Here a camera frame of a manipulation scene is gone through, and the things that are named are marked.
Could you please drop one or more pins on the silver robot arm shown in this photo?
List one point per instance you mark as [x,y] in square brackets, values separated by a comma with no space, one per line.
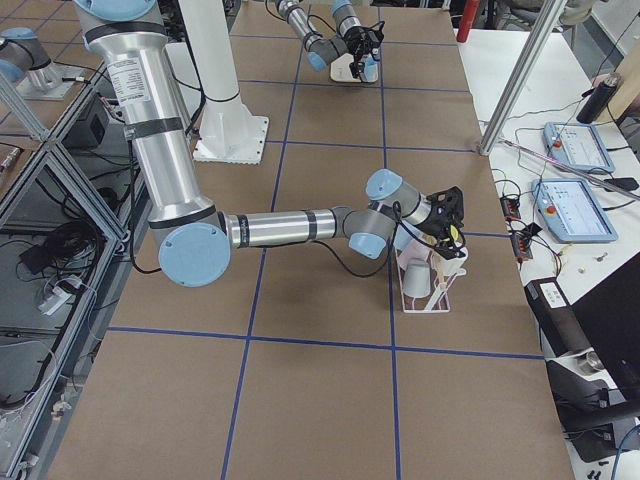
[321,50]
[195,239]

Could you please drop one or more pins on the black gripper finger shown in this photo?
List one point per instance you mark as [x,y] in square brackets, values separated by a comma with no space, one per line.
[356,67]
[459,247]
[375,54]
[443,246]

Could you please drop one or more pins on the blue cup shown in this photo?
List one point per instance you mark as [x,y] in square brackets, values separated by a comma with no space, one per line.
[369,73]

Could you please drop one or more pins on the aluminium frame post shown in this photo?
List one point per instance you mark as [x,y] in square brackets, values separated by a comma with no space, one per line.
[537,38]

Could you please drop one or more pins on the wooden rack dowel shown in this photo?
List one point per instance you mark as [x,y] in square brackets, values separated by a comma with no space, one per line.
[439,265]

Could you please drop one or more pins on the grey cup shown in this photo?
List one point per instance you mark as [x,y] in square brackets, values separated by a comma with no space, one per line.
[417,278]

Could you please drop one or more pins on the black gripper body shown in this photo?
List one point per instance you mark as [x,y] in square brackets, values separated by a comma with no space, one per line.
[433,227]
[358,48]

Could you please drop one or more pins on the black water bottle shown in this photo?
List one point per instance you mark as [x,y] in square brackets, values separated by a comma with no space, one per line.
[599,98]

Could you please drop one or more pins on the near teach pendant tablet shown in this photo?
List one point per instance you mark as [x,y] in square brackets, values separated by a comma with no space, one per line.
[571,212]

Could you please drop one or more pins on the red fire extinguisher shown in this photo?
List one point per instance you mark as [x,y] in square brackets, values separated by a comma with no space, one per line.
[467,20]

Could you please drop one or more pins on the far teach pendant tablet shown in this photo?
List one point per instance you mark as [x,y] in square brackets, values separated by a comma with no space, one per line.
[578,146]

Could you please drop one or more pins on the black label box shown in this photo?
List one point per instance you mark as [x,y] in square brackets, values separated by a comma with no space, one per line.
[555,316]

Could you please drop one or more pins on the white wire cup rack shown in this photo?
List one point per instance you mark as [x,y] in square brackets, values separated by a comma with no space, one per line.
[437,301]

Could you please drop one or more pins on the teach pendant tablet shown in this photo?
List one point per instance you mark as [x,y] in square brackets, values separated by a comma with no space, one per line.
[571,212]
[578,146]

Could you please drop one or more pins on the pink cup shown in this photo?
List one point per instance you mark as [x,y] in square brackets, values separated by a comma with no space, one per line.
[413,250]

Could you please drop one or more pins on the black monitor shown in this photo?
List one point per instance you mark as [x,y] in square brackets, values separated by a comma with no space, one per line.
[609,316]

